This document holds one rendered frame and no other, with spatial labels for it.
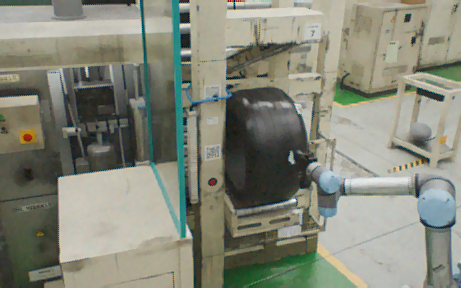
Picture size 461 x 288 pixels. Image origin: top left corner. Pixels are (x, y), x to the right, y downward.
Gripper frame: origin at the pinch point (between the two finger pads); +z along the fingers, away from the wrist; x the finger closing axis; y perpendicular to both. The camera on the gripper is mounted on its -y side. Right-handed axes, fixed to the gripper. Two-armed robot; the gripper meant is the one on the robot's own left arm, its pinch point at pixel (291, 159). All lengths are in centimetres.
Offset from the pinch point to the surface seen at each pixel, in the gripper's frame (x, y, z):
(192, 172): 40.1, -9.5, 23.2
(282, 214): -4.1, -35.8, 15.8
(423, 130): -254, -70, 201
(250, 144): 17.2, 7.0, 6.6
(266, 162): 11.6, -0.4, 1.2
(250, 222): 13.6, -36.8, 15.1
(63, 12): 88, 63, 43
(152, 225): 69, -2, -36
